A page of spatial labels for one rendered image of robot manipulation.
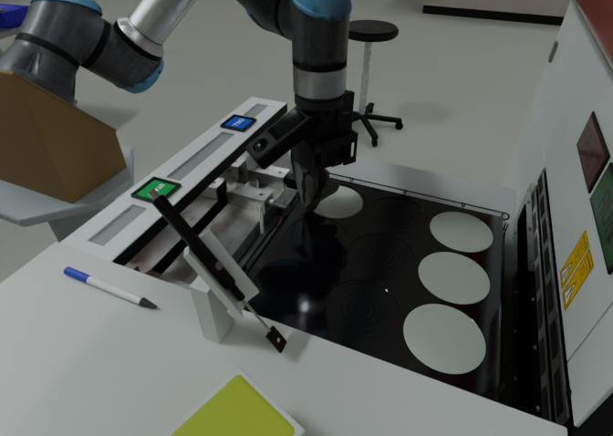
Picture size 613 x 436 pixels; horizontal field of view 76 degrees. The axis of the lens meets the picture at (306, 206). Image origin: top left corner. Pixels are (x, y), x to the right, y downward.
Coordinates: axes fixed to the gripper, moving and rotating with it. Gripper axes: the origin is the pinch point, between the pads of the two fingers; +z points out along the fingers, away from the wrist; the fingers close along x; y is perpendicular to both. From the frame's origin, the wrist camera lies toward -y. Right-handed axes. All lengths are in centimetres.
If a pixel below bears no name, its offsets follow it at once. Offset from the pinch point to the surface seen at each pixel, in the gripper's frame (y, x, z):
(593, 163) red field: 19.9, -30.1, -18.6
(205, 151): -10.8, 19.2, -4.3
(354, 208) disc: 7.8, -3.5, 1.2
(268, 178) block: -1.1, 12.9, 1.3
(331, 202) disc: 5.2, -0.2, 1.2
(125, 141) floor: -13, 225, 91
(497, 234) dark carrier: 24.0, -21.1, 1.3
